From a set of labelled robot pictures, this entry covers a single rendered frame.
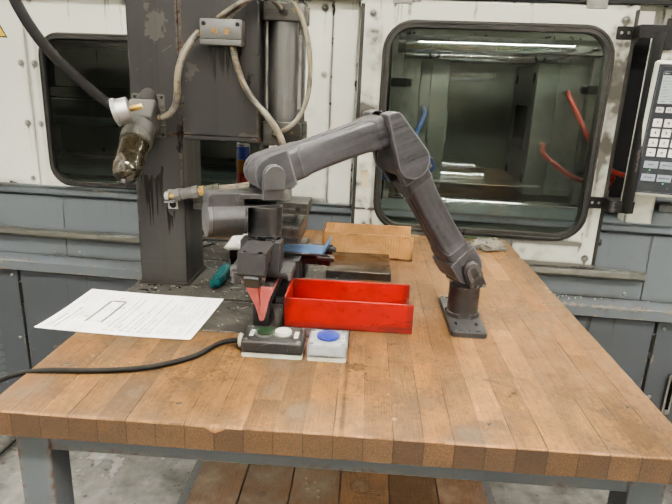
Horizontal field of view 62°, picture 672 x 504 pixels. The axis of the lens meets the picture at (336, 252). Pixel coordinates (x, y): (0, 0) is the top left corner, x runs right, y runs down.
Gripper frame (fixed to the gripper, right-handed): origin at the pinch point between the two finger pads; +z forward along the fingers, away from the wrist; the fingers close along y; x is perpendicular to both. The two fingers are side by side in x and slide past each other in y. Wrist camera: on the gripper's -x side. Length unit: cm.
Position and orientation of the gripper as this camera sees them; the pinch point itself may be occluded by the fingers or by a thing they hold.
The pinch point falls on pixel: (262, 315)
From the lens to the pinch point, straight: 98.0
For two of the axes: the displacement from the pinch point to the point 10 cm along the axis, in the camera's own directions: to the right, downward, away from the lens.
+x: 0.6, -2.7, 9.6
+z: -0.6, 9.6, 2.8
